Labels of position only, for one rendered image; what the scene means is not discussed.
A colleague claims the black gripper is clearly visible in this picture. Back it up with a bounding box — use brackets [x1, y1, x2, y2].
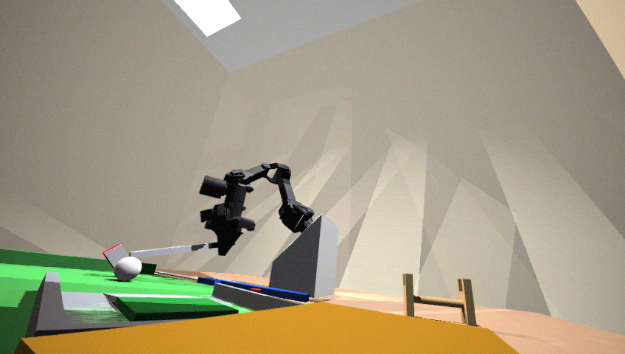
[205, 200, 255, 256]

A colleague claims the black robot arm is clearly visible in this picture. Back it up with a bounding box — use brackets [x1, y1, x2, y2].
[199, 163, 315, 233]

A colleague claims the grey ball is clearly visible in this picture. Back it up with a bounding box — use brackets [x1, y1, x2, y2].
[114, 257, 142, 281]

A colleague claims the green flat mat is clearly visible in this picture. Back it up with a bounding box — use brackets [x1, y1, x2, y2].
[0, 263, 214, 354]

